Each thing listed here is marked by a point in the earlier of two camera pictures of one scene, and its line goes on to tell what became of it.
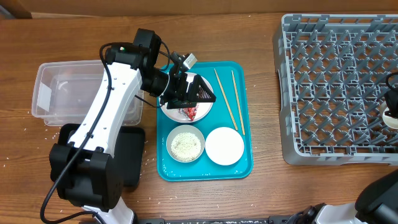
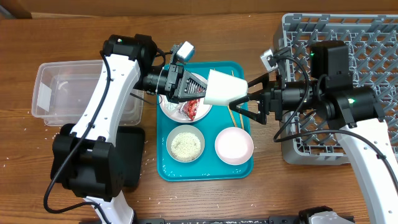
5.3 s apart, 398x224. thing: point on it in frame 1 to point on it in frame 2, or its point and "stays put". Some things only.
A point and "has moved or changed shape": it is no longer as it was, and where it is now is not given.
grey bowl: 185,143 stays put
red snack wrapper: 189,112 stays put
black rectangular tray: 128,150 stays put
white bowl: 224,145 has moved or changed shape
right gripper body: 392,99 to 275,99
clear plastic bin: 63,92 stays put
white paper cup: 390,122 to 223,88
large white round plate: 203,108 stays put
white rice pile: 186,147 stays put
